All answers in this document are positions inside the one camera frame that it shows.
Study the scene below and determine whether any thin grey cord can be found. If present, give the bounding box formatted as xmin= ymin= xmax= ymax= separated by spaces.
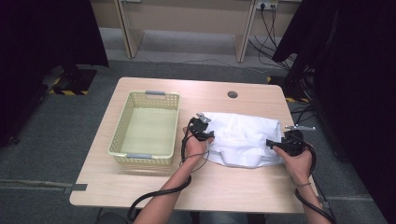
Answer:
xmin=183 ymin=148 xmax=211 ymax=174

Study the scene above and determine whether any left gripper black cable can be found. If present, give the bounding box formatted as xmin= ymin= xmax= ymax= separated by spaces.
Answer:
xmin=126 ymin=119 xmax=204 ymax=222

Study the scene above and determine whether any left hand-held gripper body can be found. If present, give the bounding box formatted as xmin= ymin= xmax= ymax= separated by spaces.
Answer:
xmin=187 ymin=112 xmax=213 ymax=142

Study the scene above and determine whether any long beige desk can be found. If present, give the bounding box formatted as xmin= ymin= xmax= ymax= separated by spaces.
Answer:
xmin=90 ymin=0 xmax=302 ymax=63

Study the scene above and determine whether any white shirt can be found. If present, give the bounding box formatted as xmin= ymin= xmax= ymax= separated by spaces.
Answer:
xmin=200 ymin=111 xmax=286 ymax=170

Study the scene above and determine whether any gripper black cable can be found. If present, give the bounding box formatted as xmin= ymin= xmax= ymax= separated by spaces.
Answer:
xmin=293 ymin=141 xmax=338 ymax=224
xmin=126 ymin=119 xmax=204 ymax=222

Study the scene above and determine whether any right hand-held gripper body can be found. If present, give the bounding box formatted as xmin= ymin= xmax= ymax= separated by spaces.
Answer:
xmin=279 ymin=124 xmax=317 ymax=157

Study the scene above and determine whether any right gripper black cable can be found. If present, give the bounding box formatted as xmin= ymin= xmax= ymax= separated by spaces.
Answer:
xmin=293 ymin=141 xmax=338 ymax=224

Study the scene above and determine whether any black curtain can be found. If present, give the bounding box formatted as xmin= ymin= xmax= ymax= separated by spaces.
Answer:
xmin=0 ymin=0 xmax=110 ymax=147
xmin=271 ymin=0 xmax=396 ymax=224

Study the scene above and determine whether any person's left hand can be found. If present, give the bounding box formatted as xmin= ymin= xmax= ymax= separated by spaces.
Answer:
xmin=182 ymin=126 xmax=215 ymax=160

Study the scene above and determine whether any person's right hand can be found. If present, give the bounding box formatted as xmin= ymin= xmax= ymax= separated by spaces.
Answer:
xmin=273 ymin=145 xmax=314 ymax=186

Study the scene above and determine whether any bundle of black floor cables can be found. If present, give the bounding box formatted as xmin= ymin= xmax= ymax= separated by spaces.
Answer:
xmin=247 ymin=6 xmax=317 ymax=129

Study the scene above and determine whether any black stand base hazard tape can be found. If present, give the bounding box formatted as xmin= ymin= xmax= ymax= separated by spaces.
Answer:
xmin=266 ymin=76 xmax=312 ymax=104
xmin=48 ymin=63 xmax=98 ymax=96

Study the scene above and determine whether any pale yellow plastic basket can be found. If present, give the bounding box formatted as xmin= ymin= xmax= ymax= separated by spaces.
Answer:
xmin=107 ymin=90 xmax=181 ymax=166

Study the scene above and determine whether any white wall socket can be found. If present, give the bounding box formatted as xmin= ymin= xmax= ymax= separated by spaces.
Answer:
xmin=255 ymin=0 xmax=279 ymax=10

